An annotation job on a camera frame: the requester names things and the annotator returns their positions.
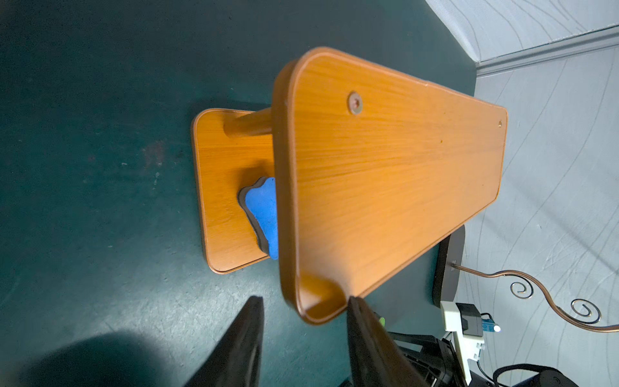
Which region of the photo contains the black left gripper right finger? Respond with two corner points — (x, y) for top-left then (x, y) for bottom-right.
(347, 297), (427, 386)

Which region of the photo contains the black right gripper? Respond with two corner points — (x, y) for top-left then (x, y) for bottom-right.
(338, 331), (470, 387)

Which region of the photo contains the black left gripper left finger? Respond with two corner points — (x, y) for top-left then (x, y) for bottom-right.
(185, 296), (264, 386)

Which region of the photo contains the blue eraser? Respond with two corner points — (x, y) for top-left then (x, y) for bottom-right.
(238, 177), (279, 261)

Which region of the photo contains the bronze metal hook stand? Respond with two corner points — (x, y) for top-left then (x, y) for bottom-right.
(431, 226), (618, 334)

